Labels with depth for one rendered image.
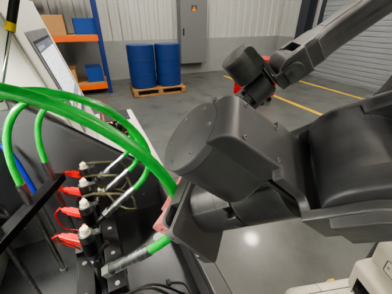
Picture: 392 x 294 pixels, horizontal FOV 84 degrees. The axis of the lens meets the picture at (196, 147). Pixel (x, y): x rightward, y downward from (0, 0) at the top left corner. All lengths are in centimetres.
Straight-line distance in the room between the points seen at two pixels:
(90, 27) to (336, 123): 550
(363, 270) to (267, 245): 103
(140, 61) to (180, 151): 492
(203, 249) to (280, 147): 14
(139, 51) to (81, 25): 126
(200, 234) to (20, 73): 61
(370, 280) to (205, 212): 76
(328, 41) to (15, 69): 71
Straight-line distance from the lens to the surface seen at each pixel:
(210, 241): 26
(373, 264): 97
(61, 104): 25
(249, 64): 48
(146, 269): 76
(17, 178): 61
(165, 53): 517
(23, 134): 74
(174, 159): 15
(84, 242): 51
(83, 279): 62
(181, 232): 23
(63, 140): 73
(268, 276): 176
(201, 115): 16
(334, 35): 54
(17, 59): 72
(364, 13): 57
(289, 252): 191
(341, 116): 18
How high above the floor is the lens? 147
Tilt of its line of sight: 30 degrees down
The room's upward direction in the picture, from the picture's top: straight up
